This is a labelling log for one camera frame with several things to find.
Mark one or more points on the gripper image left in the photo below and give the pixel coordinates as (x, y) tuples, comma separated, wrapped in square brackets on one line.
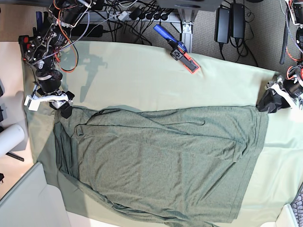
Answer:
[(58, 100)]

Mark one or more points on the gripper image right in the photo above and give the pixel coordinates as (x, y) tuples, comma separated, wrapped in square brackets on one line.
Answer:
[(281, 99)]

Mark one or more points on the green T-shirt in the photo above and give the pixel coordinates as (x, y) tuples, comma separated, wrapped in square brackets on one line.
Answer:
[(183, 168)]

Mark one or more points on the light green table cloth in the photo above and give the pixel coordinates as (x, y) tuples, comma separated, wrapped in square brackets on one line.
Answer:
[(147, 78)]

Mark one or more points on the white cylinder roll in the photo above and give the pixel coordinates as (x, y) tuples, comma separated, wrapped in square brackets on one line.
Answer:
[(10, 138)]

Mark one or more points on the blue orange clamp left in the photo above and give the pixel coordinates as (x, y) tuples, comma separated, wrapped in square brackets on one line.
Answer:
[(29, 44)]

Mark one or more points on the blue orange clamp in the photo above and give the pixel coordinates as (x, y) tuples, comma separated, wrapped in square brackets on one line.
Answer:
[(179, 51), (29, 44)]

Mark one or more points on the black power brick floor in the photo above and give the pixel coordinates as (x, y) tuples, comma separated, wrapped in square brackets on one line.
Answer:
[(91, 31)]

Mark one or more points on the black power adapter left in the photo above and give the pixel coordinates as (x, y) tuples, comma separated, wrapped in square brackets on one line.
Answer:
[(222, 25)]

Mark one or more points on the black power adapter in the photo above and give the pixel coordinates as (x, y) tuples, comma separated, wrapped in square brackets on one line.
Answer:
[(237, 20), (222, 25)]

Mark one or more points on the black power adapter right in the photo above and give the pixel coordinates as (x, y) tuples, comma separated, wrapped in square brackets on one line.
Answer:
[(237, 20)]

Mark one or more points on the blue orange clamp centre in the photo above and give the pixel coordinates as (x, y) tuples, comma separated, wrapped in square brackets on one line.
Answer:
[(179, 51)]

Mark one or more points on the power strip with plugs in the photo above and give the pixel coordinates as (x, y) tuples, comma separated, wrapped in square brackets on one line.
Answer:
[(140, 15)]

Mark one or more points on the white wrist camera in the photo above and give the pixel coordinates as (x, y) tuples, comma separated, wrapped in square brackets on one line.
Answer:
[(32, 103)]

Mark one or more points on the aluminium frame post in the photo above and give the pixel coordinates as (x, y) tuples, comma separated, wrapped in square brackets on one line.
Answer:
[(187, 18)]

